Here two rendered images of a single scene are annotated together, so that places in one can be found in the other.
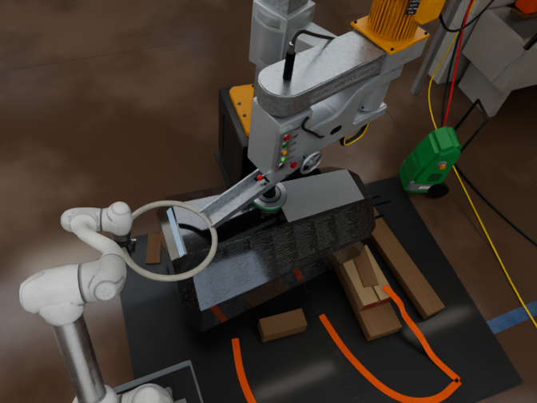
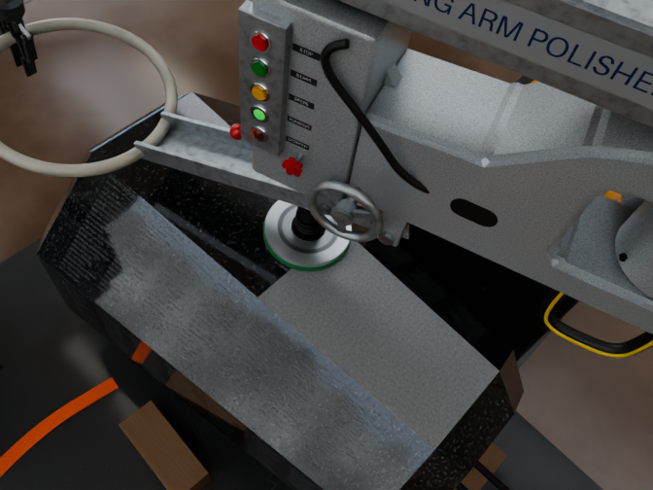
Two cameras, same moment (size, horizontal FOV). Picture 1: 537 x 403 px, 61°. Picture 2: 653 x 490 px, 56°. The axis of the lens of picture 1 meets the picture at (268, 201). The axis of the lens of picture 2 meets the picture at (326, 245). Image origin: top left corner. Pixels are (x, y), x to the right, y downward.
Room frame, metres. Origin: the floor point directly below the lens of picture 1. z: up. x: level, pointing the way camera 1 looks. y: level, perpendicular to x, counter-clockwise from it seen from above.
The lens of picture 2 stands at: (1.26, -0.74, 2.10)
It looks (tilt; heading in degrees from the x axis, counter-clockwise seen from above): 58 degrees down; 62
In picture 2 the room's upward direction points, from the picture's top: 11 degrees clockwise
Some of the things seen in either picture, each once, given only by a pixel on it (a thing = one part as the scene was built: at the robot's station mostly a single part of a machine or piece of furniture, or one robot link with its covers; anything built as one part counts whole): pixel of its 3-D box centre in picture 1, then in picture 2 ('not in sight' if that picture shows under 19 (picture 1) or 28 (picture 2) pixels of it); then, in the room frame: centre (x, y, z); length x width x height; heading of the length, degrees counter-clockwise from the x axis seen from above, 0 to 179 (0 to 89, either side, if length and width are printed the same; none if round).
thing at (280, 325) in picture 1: (282, 325); (165, 452); (1.12, -0.22, 0.07); 0.30 x 0.12 x 0.12; 114
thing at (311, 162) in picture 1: (307, 158); (352, 198); (1.60, -0.16, 1.20); 0.15 x 0.10 x 0.15; 135
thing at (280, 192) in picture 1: (268, 193); (308, 227); (1.60, 0.01, 0.84); 0.21 x 0.21 x 0.01
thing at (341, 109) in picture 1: (335, 112); (531, 184); (1.87, -0.28, 1.30); 0.74 x 0.23 x 0.49; 135
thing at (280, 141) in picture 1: (282, 150); (264, 87); (1.47, -0.02, 1.37); 0.08 x 0.03 x 0.28; 135
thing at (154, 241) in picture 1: (153, 248); not in sight; (1.56, 0.77, 0.02); 0.25 x 0.10 x 0.01; 12
